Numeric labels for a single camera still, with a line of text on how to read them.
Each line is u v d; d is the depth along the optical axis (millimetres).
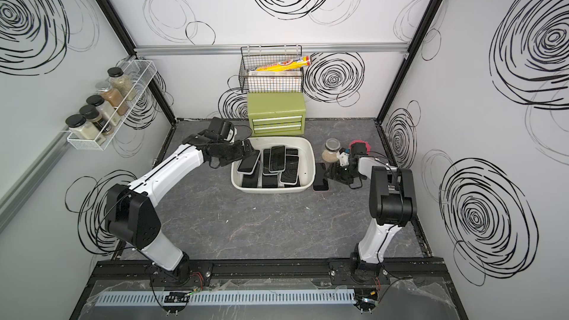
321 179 986
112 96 706
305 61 845
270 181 939
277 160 996
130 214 439
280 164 971
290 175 960
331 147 968
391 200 501
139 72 937
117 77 741
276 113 994
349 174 829
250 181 945
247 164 991
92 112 633
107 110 682
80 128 609
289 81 867
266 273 751
